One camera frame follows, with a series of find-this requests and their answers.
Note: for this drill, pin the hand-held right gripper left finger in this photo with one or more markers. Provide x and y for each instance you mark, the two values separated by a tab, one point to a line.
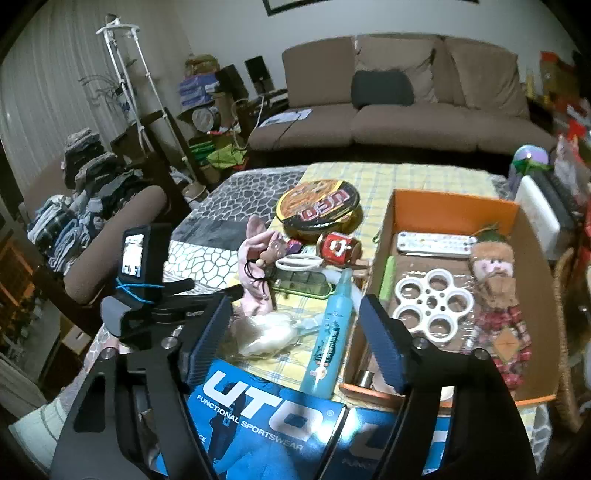
205	341

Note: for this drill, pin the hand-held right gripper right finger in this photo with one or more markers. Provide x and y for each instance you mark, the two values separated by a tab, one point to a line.
383	346

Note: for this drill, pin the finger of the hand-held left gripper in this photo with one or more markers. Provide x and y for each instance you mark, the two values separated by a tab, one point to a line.
194	307
178	286

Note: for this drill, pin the teal spray bottle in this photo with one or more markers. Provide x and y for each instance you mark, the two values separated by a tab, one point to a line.
330	337

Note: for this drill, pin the clear plastic bag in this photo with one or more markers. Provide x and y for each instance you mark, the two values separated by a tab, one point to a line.
268	337

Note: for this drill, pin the pink plush toy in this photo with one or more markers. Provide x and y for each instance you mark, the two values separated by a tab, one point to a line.
254	288

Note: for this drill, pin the orange cardboard box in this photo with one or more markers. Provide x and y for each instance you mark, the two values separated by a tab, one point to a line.
531	295

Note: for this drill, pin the brown armchair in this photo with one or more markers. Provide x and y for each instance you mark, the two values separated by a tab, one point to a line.
115	249

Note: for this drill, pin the pile of folded clothes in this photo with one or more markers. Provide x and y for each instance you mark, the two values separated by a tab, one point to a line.
87	198

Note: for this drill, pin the blue sportswear box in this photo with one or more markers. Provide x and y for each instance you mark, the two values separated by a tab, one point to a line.
258	406

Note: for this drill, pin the green tin case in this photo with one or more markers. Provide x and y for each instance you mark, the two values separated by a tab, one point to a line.
300	286

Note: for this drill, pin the dark wooden chair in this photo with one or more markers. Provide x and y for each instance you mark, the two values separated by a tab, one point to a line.
152	152

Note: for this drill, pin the grey giraffe-pattern blanket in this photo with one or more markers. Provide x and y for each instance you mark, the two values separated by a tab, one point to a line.
240	194

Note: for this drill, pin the white remote control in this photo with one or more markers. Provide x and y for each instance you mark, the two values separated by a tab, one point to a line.
434	242

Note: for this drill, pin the red and white snack packet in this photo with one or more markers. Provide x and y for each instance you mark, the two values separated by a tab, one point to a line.
294	247

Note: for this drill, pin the plaid rag doll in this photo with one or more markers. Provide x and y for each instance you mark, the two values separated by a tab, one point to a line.
501	323

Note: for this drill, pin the green bags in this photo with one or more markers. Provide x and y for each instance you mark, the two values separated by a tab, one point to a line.
221	154

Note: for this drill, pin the round instant noodle bowl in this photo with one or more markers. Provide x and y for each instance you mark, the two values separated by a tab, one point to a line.
318	207

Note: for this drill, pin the round desk clock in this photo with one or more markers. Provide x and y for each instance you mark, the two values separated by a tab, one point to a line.
206	121

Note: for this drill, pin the yellow checked tablecloth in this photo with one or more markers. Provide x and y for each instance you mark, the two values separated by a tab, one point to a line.
406	177

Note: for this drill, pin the stack of blue boxes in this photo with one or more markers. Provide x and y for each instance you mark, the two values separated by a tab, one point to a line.
198	92

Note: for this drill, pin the wicker basket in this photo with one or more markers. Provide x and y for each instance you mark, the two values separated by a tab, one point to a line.
570	346

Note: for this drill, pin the white clothes stand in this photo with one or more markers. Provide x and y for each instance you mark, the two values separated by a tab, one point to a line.
121	69

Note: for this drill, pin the white papers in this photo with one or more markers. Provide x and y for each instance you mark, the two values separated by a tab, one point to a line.
286	117

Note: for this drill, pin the white roll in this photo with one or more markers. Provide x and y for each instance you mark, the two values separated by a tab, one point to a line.
538	212

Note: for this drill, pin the brown fabric sofa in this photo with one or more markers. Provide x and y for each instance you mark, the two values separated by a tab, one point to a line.
401	124

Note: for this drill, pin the black speaker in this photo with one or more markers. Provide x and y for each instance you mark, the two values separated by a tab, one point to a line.
255	69

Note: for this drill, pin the purple and green toy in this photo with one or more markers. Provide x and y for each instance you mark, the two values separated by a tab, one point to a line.
531	159

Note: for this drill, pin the dark sofa cushion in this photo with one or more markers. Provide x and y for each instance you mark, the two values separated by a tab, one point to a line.
382	90

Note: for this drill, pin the beige sofa pillow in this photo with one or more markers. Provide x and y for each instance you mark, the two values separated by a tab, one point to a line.
489	78
406	55

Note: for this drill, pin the pile of colourful packets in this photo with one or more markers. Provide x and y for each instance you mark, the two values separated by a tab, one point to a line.
563	101

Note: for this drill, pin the framed wall picture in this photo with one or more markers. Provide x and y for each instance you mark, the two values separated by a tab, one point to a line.
304	5

